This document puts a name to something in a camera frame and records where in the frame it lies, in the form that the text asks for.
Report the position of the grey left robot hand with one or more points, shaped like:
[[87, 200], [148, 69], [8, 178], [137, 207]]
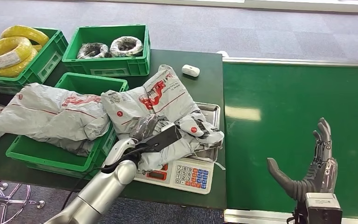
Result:
[[146, 125]]

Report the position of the white electronic weighing scale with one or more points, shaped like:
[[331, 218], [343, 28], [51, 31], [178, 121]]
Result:
[[191, 177]]

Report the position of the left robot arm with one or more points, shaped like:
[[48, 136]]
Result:
[[105, 185]]

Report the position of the torn grey mailer package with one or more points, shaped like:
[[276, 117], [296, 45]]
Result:
[[163, 99]]

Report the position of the green conveyor belt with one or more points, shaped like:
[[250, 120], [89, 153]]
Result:
[[290, 102]]

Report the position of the grey mailer package red print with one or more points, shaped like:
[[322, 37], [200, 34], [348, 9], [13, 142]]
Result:
[[52, 117]]

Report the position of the chrome chair base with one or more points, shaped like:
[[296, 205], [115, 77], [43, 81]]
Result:
[[15, 204]]

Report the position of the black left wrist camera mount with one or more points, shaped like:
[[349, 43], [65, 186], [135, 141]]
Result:
[[163, 139]]

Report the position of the small white plastic case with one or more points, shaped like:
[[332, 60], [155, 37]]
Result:
[[190, 70]]

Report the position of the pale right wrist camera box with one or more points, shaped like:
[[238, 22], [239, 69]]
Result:
[[322, 208]]

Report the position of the green plastic bin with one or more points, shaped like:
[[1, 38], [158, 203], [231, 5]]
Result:
[[105, 66], [58, 160], [40, 66]]

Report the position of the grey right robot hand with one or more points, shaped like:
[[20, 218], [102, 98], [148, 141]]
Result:
[[321, 176]]

